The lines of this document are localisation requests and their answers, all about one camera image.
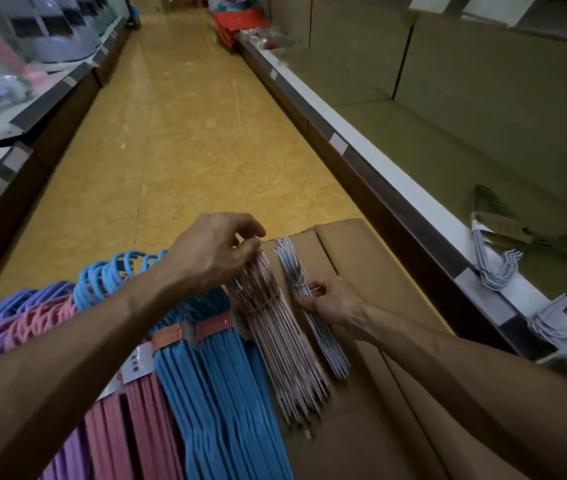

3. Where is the grey store shelf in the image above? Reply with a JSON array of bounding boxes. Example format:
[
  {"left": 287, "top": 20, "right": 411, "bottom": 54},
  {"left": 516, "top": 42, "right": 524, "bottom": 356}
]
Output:
[{"left": 233, "top": 0, "right": 567, "bottom": 395}]

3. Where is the grey hanger bundle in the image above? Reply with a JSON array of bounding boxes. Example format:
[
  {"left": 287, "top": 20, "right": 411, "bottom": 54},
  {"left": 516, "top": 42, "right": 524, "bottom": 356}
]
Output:
[
  {"left": 272, "top": 236, "right": 351, "bottom": 381},
  {"left": 527, "top": 293, "right": 567, "bottom": 367},
  {"left": 470, "top": 184, "right": 567, "bottom": 291}
]

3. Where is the flattened brown cardboard box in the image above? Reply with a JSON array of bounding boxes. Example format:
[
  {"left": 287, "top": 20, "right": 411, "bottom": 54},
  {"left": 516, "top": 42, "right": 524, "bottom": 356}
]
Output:
[{"left": 258, "top": 218, "right": 530, "bottom": 480}]

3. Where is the pink hanger bundle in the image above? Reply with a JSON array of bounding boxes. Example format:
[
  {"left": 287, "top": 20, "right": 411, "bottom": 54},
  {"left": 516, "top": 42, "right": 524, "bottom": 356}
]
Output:
[
  {"left": 3, "top": 302, "right": 137, "bottom": 480},
  {"left": 38, "top": 294, "right": 184, "bottom": 480}
]

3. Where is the person's left forearm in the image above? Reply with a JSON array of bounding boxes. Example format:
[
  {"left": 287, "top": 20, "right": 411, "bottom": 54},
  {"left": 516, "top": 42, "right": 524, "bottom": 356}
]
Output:
[{"left": 0, "top": 269, "right": 184, "bottom": 480}]

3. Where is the person's right hand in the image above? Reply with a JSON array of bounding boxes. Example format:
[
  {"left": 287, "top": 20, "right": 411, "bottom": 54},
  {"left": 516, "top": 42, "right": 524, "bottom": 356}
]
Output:
[{"left": 297, "top": 277, "right": 374, "bottom": 341}]

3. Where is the rose gold metal hanger bundle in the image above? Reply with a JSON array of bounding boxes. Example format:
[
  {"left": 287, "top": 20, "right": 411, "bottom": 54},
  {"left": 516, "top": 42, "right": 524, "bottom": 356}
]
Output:
[{"left": 225, "top": 249, "right": 332, "bottom": 441}]

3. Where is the row of grey dustpan sets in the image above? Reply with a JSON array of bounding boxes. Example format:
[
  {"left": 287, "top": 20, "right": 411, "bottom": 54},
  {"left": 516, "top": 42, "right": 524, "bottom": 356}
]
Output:
[{"left": 0, "top": 0, "right": 119, "bottom": 65}]

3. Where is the person's left hand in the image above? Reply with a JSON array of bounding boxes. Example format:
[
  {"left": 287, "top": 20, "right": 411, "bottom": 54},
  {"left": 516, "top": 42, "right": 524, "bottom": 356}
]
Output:
[{"left": 155, "top": 212, "right": 267, "bottom": 298}]

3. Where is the clear wrapped packet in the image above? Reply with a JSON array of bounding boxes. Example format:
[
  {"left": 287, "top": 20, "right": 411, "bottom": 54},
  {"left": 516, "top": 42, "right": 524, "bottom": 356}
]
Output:
[{"left": 241, "top": 27, "right": 294, "bottom": 49}]

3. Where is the person's right forearm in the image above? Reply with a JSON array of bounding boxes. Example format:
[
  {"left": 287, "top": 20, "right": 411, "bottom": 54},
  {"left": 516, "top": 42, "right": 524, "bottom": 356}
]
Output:
[{"left": 358, "top": 309, "right": 567, "bottom": 480}]

